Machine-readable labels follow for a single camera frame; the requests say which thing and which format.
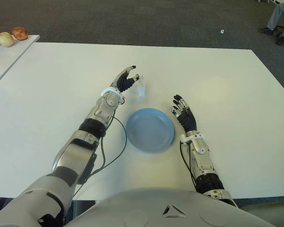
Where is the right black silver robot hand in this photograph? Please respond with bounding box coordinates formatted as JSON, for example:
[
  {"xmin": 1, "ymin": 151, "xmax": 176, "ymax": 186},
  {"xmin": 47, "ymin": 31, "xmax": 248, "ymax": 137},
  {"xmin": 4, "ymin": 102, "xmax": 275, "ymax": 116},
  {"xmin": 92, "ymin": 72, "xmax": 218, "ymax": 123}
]
[{"xmin": 171, "ymin": 94, "xmax": 198, "ymax": 133}]

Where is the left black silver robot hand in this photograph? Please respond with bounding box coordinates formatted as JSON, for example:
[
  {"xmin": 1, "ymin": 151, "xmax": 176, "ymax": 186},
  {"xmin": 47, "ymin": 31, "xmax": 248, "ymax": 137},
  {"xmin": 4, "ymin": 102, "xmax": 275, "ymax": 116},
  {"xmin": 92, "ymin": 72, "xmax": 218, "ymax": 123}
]
[{"xmin": 110, "ymin": 65, "xmax": 141, "ymax": 93}]

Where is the white wall charger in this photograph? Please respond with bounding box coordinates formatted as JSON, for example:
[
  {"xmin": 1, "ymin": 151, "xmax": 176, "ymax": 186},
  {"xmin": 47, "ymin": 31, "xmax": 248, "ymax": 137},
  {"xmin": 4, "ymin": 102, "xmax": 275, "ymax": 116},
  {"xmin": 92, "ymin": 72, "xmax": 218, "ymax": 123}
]
[{"xmin": 136, "ymin": 75, "xmax": 147, "ymax": 97}]

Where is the blue round plate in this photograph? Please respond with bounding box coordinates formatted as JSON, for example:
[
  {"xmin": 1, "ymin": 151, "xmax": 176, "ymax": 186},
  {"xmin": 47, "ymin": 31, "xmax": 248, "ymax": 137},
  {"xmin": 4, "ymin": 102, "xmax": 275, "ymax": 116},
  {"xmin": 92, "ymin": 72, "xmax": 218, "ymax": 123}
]
[{"xmin": 126, "ymin": 108, "xmax": 175, "ymax": 153}]

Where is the grey robot torso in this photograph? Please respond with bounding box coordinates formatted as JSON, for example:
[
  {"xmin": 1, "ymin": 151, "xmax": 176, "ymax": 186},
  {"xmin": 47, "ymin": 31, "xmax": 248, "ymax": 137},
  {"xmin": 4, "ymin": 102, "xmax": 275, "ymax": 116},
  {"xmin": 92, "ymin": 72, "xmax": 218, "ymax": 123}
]
[{"xmin": 72, "ymin": 186, "xmax": 284, "ymax": 227}]

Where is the reddish brown bread roll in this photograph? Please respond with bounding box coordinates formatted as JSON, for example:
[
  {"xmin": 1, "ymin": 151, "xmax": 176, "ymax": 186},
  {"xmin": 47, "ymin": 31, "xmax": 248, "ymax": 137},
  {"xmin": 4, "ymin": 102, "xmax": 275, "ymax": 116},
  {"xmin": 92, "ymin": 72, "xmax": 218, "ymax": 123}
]
[{"xmin": 11, "ymin": 26, "xmax": 29, "ymax": 40}]

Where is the beige round bread roll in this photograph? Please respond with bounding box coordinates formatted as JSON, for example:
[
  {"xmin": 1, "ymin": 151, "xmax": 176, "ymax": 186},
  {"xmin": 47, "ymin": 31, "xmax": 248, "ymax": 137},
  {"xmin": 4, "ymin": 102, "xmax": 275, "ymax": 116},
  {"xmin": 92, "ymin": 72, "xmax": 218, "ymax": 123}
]
[{"xmin": 0, "ymin": 32, "xmax": 17, "ymax": 47}]

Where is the seated person in jeans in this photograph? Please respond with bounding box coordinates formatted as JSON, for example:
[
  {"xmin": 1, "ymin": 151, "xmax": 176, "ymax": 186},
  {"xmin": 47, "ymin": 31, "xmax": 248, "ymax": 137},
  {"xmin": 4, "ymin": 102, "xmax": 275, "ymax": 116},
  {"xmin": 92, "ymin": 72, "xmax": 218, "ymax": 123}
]
[{"xmin": 258, "ymin": 0, "xmax": 284, "ymax": 45}]

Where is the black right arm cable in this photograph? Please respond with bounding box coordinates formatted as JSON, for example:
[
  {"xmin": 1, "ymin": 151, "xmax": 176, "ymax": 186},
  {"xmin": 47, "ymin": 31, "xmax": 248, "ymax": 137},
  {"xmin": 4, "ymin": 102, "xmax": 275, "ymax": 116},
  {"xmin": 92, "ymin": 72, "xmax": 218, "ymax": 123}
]
[{"xmin": 179, "ymin": 140, "xmax": 197, "ymax": 190}]

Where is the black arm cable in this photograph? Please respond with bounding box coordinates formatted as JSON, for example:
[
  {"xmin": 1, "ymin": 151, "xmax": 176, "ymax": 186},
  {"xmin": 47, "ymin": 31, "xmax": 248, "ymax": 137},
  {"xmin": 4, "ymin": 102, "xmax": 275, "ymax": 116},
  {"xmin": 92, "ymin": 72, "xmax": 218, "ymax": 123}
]
[
  {"xmin": 179, "ymin": 140, "xmax": 197, "ymax": 190},
  {"xmin": 72, "ymin": 101, "xmax": 128, "ymax": 197}
]

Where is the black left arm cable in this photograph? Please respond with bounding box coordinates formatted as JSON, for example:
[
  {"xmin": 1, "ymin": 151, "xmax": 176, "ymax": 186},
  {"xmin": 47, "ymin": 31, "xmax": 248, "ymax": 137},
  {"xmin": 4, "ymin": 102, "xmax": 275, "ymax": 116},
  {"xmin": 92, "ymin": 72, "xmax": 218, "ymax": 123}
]
[{"xmin": 72, "ymin": 101, "xmax": 128, "ymax": 197}]

